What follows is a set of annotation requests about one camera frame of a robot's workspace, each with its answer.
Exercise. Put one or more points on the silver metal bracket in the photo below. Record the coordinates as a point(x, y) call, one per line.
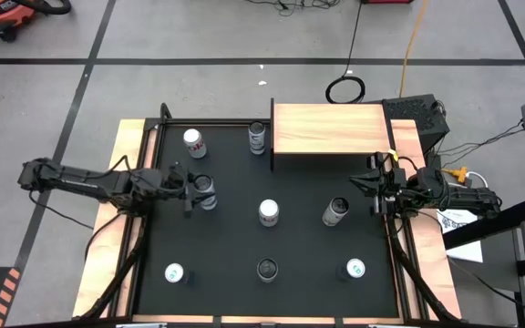
point(141, 325)
point(388, 325)

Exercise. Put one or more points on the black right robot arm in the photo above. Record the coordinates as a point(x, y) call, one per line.
point(467, 200)

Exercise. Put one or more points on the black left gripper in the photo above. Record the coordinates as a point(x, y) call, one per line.
point(171, 182)

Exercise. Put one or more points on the white printed paper sheet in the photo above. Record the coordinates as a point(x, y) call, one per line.
point(465, 250)

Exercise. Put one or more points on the yellow power plug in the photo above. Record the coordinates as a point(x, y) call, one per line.
point(460, 173)

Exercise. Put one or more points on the red box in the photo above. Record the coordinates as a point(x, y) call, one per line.
point(388, 1)

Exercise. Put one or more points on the Celsius Tropical Vibe can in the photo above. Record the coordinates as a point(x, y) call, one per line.
point(335, 211)

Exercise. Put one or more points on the black curved bracket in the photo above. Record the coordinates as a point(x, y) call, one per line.
point(165, 111)

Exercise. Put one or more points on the white paper scrap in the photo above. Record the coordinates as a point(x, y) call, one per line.
point(262, 83)

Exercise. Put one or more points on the blue silver Red Bull can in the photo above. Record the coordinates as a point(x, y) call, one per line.
point(356, 268)
point(174, 273)

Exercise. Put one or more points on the grey camera on mount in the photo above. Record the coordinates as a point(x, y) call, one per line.
point(208, 122)

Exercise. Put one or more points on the black computer case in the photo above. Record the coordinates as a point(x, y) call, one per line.
point(415, 114)

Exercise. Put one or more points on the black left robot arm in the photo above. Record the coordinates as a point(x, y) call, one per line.
point(85, 180)

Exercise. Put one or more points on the wooden shelf with black legs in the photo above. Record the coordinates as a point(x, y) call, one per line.
point(331, 130)

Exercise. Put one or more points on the black rail clamp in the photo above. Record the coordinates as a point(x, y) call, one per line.
point(217, 320)
point(338, 320)

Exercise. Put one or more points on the silver Diet Coke can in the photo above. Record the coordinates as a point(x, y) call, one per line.
point(194, 143)
point(269, 212)

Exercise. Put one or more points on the black metal beam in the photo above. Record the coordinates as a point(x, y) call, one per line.
point(490, 225)

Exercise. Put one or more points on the Celsius Arctic Vibe can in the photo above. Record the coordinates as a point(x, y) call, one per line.
point(207, 193)
point(257, 137)

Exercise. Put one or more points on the dark can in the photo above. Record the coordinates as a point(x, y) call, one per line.
point(267, 269)

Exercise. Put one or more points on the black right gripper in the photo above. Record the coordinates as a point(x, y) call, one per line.
point(390, 187)

